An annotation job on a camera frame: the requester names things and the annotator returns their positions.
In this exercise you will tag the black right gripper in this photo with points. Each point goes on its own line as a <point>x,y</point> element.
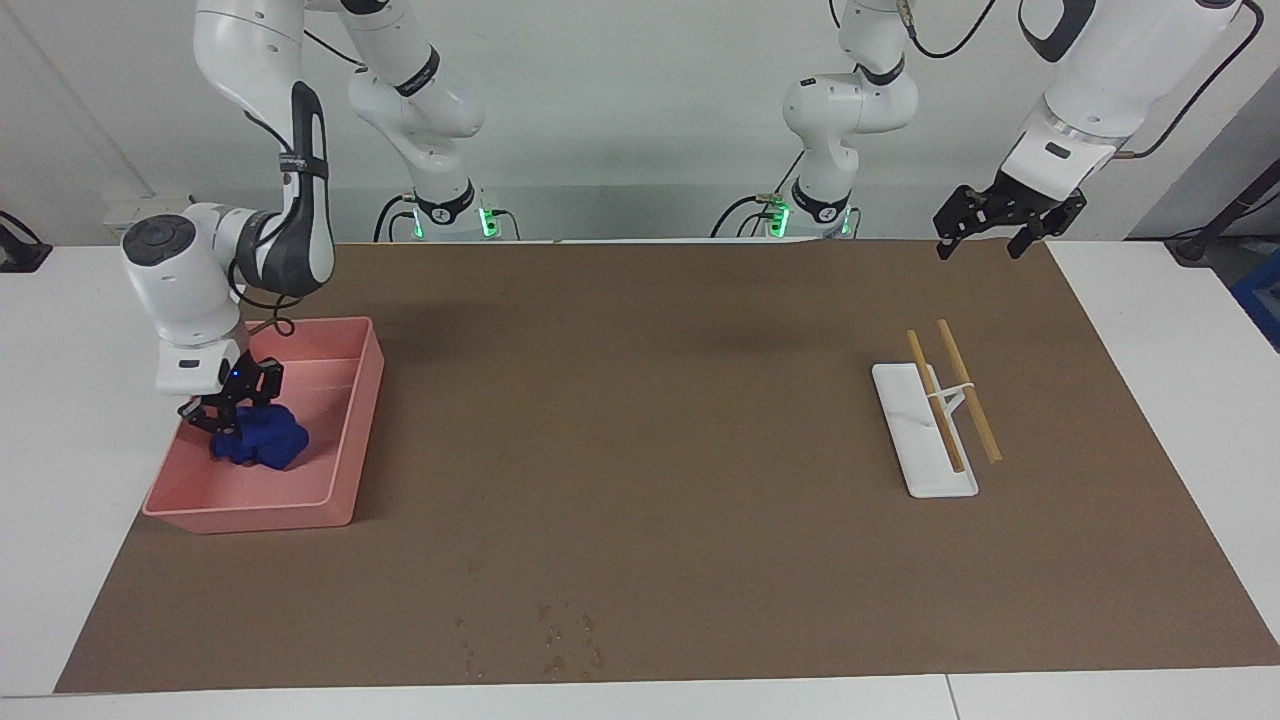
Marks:
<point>232,380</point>

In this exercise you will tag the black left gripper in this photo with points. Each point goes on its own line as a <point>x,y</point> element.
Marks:
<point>1010,205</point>

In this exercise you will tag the blue towel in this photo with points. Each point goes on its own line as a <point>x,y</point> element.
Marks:
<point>270,440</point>

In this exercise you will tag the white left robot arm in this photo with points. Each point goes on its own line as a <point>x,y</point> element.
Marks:
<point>1110,80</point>

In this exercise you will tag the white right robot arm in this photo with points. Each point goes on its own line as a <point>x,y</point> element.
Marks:
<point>180,290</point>

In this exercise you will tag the pink plastic bin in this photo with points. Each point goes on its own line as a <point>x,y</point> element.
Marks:
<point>320,370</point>

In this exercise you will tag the wooden dowel rod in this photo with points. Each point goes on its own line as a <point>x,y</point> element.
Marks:
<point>935,400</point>
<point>953,350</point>

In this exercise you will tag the black tripod leg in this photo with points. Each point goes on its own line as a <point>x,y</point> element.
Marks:
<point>1190,250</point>

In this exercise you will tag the white rack base tray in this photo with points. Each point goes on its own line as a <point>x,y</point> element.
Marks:
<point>930,476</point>

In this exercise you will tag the black clamp stand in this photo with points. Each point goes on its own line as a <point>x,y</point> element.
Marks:
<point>20,258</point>

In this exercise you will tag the blue crate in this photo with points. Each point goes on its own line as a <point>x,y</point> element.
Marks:
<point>1262,305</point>

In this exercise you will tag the brown table mat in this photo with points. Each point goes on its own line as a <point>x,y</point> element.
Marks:
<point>700,500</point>

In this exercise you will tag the white wall socket box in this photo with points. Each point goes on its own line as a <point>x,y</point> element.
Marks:
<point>120,210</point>

